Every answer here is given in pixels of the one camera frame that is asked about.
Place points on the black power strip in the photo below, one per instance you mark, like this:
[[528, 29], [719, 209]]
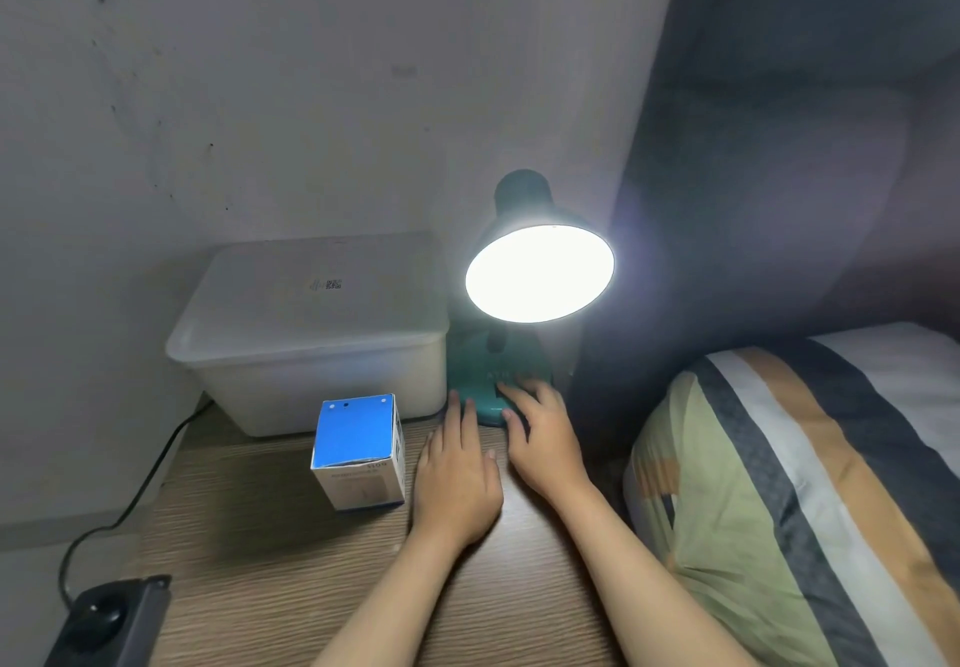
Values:
[[105, 625]]

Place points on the person's right hand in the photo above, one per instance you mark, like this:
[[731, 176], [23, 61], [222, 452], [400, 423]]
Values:
[[544, 449]]

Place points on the striped pillow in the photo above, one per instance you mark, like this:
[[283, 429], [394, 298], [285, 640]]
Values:
[[787, 494]]

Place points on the person's right thumb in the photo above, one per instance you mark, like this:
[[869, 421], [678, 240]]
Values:
[[516, 428]]

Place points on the green desk lamp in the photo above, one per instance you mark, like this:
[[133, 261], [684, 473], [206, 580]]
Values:
[[540, 269]]

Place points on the person's left forearm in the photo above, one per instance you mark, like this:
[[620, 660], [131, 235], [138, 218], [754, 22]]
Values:
[[405, 599]]

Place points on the person's right forearm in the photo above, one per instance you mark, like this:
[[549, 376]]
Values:
[[637, 584]]

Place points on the dark grey upholstered headboard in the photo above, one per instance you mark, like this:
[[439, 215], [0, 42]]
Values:
[[780, 164]]

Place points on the white lidded plastic storage box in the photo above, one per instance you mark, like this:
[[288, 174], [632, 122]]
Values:
[[315, 329]]

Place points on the person's left hand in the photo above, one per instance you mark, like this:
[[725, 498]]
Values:
[[454, 486]]

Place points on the person's left thumb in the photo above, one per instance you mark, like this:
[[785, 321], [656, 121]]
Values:
[[493, 473]]

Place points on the blue and white carton box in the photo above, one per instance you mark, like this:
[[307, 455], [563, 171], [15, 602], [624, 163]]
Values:
[[358, 449]]

